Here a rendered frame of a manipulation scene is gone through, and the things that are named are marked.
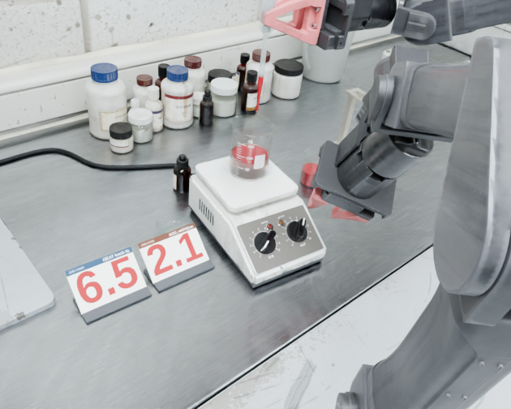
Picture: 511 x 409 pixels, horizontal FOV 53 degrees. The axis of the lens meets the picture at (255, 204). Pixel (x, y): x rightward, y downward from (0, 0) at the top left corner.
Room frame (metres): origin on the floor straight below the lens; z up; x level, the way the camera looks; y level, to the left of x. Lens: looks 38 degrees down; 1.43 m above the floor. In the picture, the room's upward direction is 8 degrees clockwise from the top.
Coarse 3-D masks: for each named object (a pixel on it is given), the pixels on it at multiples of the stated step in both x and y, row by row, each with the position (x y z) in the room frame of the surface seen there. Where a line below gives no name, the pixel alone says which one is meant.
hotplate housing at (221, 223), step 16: (192, 176) 0.64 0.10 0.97; (192, 192) 0.63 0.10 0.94; (208, 192) 0.60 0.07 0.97; (192, 208) 0.63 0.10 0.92; (208, 208) 0.59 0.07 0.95; (224, 208) 0.57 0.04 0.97; (256, 208) 0.58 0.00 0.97; (272, 208) 0.59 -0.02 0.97; (288, 208) 0.59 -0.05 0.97; (208, 224) 0.58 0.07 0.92; (224, 224) 0.55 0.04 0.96; (240, 224) 0.54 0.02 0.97; (224, 240) 0.55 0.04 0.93; (240, 240) 0.52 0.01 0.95; (320, 240) 0.57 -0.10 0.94; (240, 256) 0.51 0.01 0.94; (304, 256) 0.54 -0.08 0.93; (320, 256) 0.55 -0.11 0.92; (240, 272) 0.51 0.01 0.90; (272, 272) 0.50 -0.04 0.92; (288, 272) 0.52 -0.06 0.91
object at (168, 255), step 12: (168, 240) 0.52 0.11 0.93; (180, 240) 0.53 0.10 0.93; (192, 240) 0.54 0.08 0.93; (144, 252) 0.50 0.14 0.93; (156, 252) 0.50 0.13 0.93; (168, 252) 0.51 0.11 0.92; (180, 252) 0.52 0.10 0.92; (192, 252) 0.53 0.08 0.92; (156, 264) 0.49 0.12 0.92; (168, 264) 0.50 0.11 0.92; (180, 264) 0.51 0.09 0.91; (156, 276) 0.48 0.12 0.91
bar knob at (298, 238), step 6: (294, 222) 0.57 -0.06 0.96; (300, 222) 0.56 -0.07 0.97; (288, 228) 0.56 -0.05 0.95; (294, 228) 0.57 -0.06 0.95; (300, 228) 0.56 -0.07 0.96; (306, 228) 0.57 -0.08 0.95; (288, 234) 0.56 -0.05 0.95; (294, 234) 0.56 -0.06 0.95; (300, 234) 0.55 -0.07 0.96; (306, 234) 0.56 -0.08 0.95; (294, 240) 0.55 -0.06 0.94; (300, 240) 0.55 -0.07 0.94
